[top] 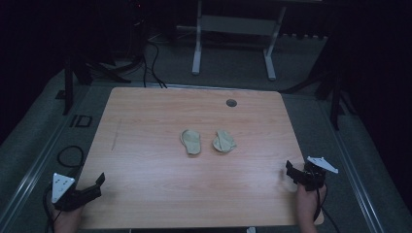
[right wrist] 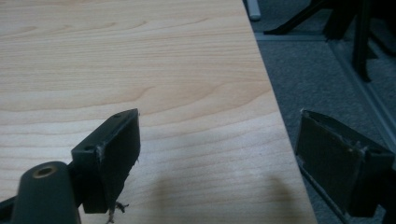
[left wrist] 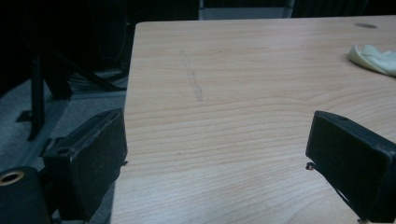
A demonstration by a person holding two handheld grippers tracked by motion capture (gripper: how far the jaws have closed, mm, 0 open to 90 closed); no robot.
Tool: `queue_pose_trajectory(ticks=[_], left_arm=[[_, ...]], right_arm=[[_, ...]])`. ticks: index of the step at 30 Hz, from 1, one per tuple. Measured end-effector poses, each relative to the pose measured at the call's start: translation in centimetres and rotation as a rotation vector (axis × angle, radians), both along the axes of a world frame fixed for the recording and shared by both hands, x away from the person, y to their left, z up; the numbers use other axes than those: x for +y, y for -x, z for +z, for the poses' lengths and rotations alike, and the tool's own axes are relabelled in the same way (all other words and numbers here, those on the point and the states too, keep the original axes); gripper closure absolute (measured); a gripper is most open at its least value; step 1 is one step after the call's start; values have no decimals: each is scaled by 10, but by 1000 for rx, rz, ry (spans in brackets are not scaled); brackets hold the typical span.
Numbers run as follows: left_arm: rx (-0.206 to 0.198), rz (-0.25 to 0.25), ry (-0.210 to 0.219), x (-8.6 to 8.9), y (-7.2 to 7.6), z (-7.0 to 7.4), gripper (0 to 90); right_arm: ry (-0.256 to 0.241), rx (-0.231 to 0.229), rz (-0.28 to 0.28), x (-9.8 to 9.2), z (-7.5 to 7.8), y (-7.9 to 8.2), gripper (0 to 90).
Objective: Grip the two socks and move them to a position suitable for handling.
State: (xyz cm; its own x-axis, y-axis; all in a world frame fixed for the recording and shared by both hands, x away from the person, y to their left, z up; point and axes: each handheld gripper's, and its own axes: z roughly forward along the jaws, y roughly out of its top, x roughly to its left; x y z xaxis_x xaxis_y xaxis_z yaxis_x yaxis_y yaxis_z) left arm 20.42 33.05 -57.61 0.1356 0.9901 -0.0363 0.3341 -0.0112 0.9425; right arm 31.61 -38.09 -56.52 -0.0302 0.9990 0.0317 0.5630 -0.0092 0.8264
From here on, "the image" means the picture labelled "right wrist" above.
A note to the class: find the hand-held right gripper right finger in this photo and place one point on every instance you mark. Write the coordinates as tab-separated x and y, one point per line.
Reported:
330	155

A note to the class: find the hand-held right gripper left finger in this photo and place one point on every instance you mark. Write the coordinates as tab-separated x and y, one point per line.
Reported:
115	155

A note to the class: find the black stand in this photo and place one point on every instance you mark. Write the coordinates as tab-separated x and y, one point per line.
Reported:
361	37

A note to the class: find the grey metal floor rail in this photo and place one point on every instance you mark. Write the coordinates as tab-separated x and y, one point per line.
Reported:
370	93
289	36

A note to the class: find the white metal table frame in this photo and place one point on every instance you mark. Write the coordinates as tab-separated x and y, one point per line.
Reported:
253	9

